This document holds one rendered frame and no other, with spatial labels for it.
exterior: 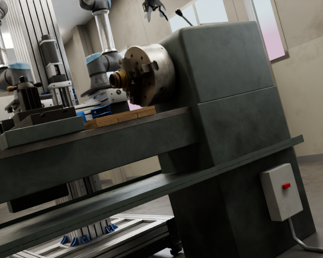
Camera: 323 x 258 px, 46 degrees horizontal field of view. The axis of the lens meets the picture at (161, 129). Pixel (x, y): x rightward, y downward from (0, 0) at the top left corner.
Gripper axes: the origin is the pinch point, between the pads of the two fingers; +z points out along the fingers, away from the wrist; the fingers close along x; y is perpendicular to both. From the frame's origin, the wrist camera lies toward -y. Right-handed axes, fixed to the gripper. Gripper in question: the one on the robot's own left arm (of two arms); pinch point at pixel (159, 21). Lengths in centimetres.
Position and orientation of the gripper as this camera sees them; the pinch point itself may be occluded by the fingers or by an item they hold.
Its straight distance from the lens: 231.1
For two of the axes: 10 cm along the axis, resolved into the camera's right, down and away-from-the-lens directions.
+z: 2.7, 9.6, -0.1
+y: -5.3, 1.6, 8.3
